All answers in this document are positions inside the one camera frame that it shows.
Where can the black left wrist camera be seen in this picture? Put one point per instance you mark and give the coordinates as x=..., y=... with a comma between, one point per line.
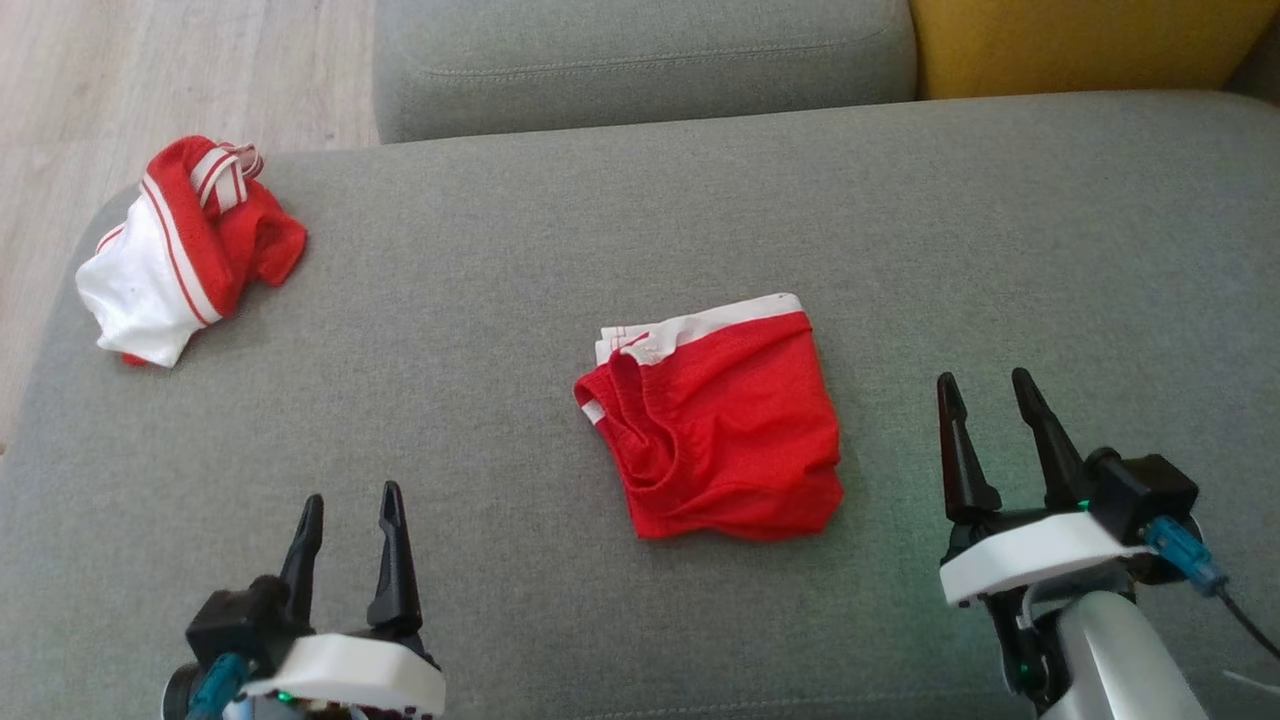
x=230, y=615

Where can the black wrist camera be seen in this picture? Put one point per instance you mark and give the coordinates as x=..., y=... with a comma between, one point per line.
x=230, y=615
x=1150, y=495

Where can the red Bulls 23 jersey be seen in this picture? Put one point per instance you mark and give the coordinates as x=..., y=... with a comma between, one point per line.
x=190, y=250

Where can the grey sofa back cushion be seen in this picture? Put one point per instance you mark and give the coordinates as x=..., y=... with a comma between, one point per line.
x=640, y=60

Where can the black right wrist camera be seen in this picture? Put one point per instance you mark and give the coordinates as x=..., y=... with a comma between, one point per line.
x=1150, y=495

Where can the yellow sofa cushion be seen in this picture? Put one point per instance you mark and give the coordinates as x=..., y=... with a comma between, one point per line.
x=1080, y=45

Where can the red shorts white waistband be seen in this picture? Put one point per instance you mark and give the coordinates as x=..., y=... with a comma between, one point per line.
x=730, y=430

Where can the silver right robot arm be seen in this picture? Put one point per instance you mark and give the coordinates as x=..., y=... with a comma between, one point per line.
x=1120, y=660

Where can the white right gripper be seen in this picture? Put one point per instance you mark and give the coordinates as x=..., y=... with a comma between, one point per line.
x=1040, y=555

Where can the grey sofa seat cushion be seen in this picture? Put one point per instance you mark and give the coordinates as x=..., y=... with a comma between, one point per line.
x=500, y=250

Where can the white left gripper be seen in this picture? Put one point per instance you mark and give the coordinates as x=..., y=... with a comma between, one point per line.
x=360, y=670

